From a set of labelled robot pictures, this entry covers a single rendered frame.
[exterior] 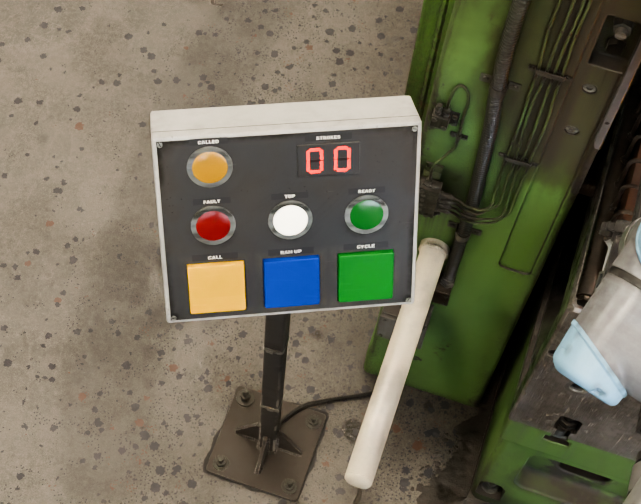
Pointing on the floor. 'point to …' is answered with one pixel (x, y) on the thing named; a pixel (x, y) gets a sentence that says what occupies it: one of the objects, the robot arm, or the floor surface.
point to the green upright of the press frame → (478, 287)
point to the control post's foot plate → (304, 454)
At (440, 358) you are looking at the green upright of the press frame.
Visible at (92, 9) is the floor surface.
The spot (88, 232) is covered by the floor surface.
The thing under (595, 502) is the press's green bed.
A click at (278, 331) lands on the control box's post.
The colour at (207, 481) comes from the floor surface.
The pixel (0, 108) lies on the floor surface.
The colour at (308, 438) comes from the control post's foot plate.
